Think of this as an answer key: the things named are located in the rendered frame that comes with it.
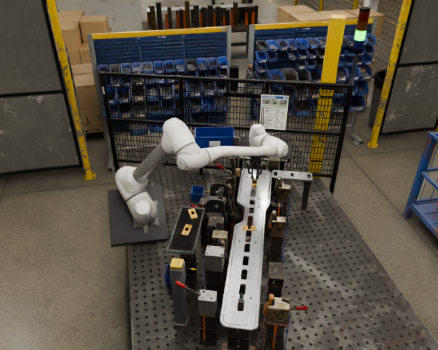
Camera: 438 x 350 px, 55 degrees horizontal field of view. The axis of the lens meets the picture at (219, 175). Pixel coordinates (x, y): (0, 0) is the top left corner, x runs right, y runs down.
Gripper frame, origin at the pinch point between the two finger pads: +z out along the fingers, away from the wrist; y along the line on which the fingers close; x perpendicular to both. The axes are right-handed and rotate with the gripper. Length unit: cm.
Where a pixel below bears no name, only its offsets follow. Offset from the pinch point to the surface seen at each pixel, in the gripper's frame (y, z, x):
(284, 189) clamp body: 20.4, 1.3, -8.1
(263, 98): 1, -36, 55
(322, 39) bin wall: 59, -25, 248
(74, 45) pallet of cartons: -284, 22, 338
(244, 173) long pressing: -8.2, 4.9, 13.1
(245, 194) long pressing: -5.5, 4.9, -12.1
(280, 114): 15, -23, 55
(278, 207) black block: 17.3, 6.6, -21.5
